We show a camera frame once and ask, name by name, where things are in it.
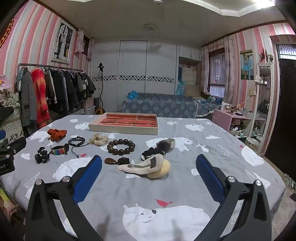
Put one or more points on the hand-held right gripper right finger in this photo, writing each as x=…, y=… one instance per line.
x=210, y=178

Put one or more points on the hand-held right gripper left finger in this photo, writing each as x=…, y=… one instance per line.
x=89, y=178

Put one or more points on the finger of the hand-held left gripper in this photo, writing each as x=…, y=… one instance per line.
x=17, y=144

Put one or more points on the black claw clip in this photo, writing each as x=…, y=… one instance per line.
x=41, y=155

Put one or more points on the brown teardrop hair clip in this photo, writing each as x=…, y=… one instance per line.
x=111, y=161

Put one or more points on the yellow round puff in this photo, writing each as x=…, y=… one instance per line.
x=161, y=171

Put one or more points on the cream fabric hair clip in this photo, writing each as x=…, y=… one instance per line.
x=138, y=167

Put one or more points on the black scrunchie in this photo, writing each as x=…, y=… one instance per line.
x=150, y=153

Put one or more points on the brick-pattern jewelry tray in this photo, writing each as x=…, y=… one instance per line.
x=124, y=122

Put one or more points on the dark brown shell hair clip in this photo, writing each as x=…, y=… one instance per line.
x=124, y=160

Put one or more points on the cream scrunchie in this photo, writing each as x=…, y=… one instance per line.
x=98, y=139

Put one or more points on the orange scrunchie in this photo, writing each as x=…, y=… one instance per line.
x=56, y=134

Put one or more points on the orange red coat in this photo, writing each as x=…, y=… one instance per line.
x=41, y=97

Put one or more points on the white round stool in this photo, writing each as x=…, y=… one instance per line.
x=253, y=141

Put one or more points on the pink nightstand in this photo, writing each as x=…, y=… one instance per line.
x=222, y=118

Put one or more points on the pink white storage box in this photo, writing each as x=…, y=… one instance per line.
x=89, y=107

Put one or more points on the clothes rack with hanging clothes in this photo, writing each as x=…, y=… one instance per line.
x=64, y=88

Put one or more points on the black garment steamer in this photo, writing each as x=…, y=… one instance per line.
x=101, y=92

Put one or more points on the bed with blue patterned cover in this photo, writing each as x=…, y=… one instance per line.
x=161, y=106

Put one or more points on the white framed standing mirror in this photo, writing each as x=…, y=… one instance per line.
x=263, y=104

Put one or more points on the blue bag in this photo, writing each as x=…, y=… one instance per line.
x=133, y=95

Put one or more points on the window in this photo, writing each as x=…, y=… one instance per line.
x=217, y=74

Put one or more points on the dark wooden door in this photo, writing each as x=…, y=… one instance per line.
x=284, y=104

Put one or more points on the beige stacked box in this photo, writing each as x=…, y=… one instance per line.
x=189, y=75

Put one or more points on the pink floral curtain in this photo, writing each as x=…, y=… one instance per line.
x=205, y=69
x=231, y=69

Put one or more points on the white wardrobe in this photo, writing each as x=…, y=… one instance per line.
x=134, y=62

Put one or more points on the round ceiling light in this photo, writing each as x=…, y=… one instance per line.
x=149, y=26

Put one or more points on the silhouette wall poster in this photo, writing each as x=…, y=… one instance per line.
x=63, y=41

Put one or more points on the couple wall poster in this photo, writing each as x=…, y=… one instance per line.
x=247, y=64

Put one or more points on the red flower wall decoration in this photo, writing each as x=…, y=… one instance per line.
x=266, y=55

